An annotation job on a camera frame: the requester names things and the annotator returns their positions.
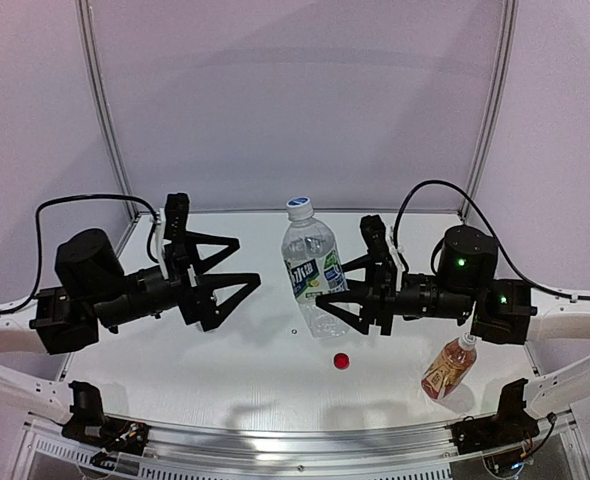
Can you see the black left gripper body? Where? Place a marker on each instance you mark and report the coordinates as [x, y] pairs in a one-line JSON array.
[[188, 279]]

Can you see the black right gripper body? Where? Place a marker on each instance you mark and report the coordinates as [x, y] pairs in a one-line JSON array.
[[380, 286]]

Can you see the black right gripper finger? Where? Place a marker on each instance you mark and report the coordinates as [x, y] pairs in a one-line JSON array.
[[363, 263], [352, 308]]

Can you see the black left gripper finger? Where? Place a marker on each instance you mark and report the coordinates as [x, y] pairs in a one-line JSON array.
[[218, 295], [206, 251]]

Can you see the clear bottle green blue label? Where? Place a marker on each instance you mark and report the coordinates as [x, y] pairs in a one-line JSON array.
[[313, 265]]

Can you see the red bottle cap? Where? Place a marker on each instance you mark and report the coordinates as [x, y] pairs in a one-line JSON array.
[[341, 361]]

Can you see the blue white bottle cap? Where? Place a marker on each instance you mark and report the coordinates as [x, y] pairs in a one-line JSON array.
[[299, 208]]

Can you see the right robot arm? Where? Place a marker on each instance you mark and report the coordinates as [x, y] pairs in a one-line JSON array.
[[465, 288]]

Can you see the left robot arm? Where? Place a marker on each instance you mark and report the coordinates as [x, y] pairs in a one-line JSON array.
[[96, 293]]

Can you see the white tea bottle cap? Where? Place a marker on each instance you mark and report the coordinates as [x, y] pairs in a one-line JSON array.
[[467, 341]]

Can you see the amber tea bottle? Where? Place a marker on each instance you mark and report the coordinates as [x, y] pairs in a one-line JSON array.
[[447, 370]]

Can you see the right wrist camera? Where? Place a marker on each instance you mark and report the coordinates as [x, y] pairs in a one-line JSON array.
[[380, 246]]

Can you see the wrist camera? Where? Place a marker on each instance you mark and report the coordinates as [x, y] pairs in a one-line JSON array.
[[380, 246], [172, 220]]

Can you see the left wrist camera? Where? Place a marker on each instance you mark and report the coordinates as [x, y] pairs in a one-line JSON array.
[[172, 220]]

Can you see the aluminium front rail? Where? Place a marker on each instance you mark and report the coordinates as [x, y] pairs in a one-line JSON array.
[[175, 452]]

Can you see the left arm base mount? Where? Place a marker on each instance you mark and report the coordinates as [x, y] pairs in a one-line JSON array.
[[89, 425]]

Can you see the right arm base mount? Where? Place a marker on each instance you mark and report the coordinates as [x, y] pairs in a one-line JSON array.
[[510, 424]]

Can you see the left aluminium frame post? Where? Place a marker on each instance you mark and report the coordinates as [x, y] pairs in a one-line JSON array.
[[101, 104]]

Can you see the aluminium frame post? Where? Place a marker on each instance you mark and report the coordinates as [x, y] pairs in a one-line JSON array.
[[495, 94], [101, 104]]

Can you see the right aluminium frame post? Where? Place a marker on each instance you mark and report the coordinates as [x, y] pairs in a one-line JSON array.
[[495, 94]]

